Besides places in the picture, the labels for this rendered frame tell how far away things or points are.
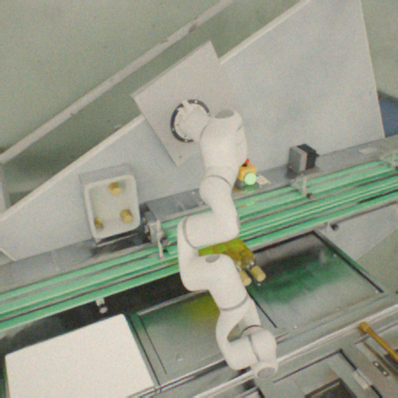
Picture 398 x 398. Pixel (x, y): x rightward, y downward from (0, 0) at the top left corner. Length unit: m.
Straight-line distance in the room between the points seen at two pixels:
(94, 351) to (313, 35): 1.35
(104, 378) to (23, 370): 0.26
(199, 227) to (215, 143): 0.23
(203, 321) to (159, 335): 0.16
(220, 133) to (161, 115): 0.36
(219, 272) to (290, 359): 0.55
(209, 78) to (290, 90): 0.38
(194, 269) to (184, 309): 0.52
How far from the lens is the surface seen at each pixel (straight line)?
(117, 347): 1.50
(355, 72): 1.94
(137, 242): 1.58
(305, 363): 1.50
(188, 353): 1.46
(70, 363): 1.50
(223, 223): 1.05
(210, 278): 1.05
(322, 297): 1.72
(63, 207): 1.55
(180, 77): 1.46
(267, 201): 1.65
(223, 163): 1.15
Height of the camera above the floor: 2.06
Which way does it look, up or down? 49 degrees down
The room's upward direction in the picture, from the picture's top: 139 degrees clockwise
